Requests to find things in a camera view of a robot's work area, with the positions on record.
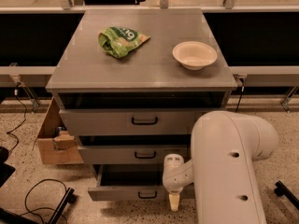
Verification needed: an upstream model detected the black power cable right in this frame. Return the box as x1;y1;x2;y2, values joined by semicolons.
235;77;246;114

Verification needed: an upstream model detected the grey bottom drawer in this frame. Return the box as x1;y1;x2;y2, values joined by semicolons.
88;164;168;202

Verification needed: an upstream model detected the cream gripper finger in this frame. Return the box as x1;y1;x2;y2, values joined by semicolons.
169;193;180;212

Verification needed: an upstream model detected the black looped floor cable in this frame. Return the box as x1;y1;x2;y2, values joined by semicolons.
19;178;69;224

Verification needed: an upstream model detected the green chip bag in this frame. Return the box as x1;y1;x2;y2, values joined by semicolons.
98;27;150;59

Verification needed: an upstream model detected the black stand leg right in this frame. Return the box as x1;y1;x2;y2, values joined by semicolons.
274;181;299;210

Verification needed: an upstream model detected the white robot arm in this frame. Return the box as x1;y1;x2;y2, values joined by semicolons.
163;111;278;224

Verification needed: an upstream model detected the cardboard box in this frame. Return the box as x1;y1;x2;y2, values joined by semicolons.
36;99;83;164

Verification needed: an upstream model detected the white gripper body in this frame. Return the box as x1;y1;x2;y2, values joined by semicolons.
163;154;193;194

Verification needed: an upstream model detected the black stand leg left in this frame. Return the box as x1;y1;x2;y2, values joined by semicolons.
48;188;77;224

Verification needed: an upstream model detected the grey top drawer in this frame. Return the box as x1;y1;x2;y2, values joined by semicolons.
59;108;216;136

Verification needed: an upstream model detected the grey drawer cabinet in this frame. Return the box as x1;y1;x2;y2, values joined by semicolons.
45;8;238;201

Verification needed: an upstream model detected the white bowl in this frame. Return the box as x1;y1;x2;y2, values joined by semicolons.
172;41;218;70

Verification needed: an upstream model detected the black cable left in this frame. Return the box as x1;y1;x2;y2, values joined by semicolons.
6;81;29;154

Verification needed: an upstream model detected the black stand leg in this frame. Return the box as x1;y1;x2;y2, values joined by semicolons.
274;181;299;210
48;188;77;224

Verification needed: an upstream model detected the grey middle drawer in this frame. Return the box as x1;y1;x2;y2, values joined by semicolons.
78;145;190;164

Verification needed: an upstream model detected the grey drawer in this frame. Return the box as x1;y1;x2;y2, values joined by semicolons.
59;108;216;136
88;164;168;202
78;145;190;164

